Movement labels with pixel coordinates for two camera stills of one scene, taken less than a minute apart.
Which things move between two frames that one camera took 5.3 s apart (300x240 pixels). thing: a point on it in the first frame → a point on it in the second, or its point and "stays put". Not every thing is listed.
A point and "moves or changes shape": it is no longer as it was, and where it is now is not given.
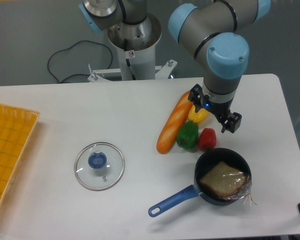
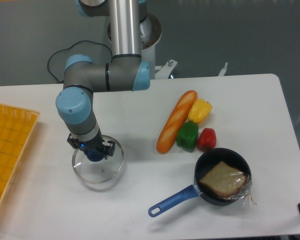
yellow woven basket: [10, 129] stays put
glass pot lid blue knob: [99, 166] moves or changes shape
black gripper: [232, 122] → [94, 148]
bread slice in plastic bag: [228, 182] stays put
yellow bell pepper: [200, 116] stays put
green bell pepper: [187, 135] stays put
